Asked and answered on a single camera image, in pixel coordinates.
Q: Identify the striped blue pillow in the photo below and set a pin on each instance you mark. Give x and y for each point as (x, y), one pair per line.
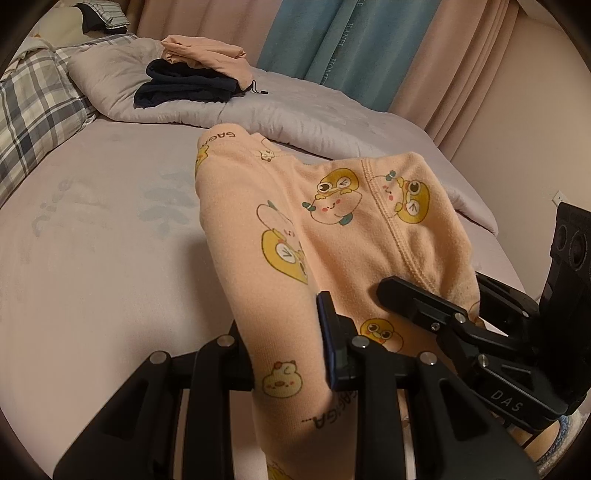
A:
(106, 16)

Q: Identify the pink curtain right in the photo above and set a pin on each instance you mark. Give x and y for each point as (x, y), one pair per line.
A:
(454, 68)

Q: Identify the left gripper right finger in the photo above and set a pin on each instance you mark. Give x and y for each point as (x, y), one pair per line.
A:
(453, 435)

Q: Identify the pink curtain left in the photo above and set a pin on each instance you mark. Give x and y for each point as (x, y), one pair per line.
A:
(242, 23)

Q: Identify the lilac bed sheet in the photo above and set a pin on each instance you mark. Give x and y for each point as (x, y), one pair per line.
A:
(103, 261)

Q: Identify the folded peach garment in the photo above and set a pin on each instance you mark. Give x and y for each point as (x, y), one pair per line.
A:
(201, 52)

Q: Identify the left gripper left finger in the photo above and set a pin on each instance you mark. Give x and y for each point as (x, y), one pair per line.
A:
(170, 419)

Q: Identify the pink curtain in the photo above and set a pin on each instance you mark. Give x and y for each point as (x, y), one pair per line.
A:
(454, 68)
(242, 23)

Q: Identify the orange cartoon print baby garment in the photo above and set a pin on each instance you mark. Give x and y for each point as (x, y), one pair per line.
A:
(280, 232)

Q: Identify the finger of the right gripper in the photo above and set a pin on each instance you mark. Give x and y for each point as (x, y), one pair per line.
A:
(449, 321)
(503, 303)

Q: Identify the folded dark navy garment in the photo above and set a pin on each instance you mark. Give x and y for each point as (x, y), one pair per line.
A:
(178, 81)

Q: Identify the blue curtain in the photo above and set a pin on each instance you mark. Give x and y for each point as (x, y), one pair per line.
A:
(361, 48)

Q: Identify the plaid pillow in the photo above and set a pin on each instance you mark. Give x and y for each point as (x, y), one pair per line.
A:
(41, 108)

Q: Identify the folded lilac duvet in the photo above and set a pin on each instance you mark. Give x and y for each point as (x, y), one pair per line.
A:
(317, 119)

